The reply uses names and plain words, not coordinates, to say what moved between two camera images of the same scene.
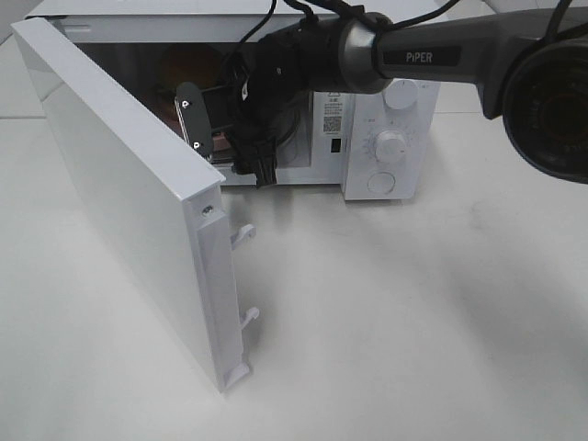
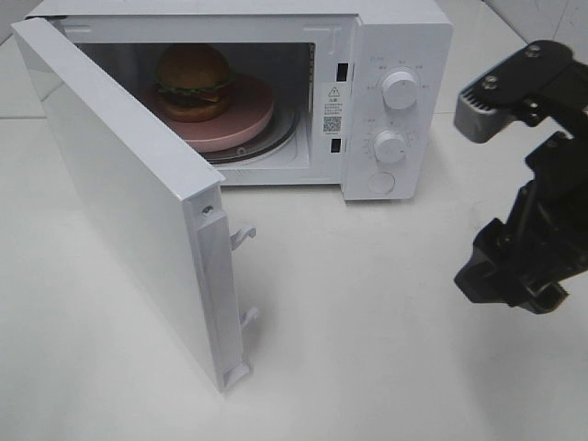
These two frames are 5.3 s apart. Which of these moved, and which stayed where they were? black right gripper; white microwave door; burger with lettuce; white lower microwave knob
Moved: black right gripper
Stayed: burger with lettuce; white lower microwave knob; white microwave door
